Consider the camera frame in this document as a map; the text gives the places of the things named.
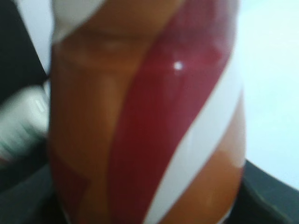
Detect brown coffee drink bottle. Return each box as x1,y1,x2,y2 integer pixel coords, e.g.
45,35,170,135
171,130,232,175
49,0,246,224

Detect clear water bottle green label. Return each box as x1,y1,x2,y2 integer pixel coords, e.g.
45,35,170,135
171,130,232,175
0,80,50,168

